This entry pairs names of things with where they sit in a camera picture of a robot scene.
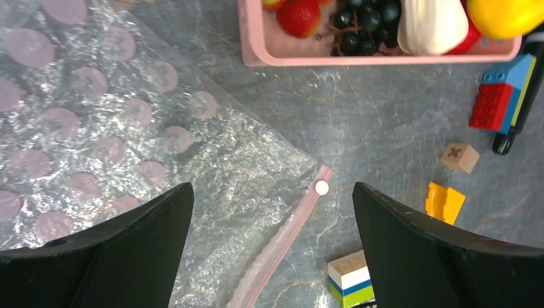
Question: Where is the pink plastic basket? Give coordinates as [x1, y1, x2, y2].
[237, 0, 523, 67]

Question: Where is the yellow lemon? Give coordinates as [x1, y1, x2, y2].
[466, 0, 543, 40]

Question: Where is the clear zip top bag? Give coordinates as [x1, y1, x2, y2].
[1, 1, 332, 307]

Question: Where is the small red apple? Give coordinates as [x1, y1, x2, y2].
[446, 19, 480, 55]

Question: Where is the orange yellow toy piece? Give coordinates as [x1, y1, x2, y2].
[425, 182, 466, 225]

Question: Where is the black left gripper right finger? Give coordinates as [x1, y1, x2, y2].
[352, 182, 543, 307]

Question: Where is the black microphone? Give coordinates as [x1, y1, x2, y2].
[492, 24, 543, 155]

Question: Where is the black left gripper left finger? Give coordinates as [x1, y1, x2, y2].
[1, 183, 194, 307]

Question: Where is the red lychee bunch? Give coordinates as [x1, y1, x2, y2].
[262, 0, 333, 39]

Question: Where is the black grape bunch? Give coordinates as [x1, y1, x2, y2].
[328, 0, 402, 56]

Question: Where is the green white bok choy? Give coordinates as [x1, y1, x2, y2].
[397, 0, 469, 56]

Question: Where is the wooden cube with cross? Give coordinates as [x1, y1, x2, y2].
[440, 142, 480, 174]

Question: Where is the white blue green brick stack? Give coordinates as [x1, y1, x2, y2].
[327, 250, 375, 307]

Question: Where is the red blue yellow brick block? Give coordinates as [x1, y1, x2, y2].
[469, 54, 536, 134]

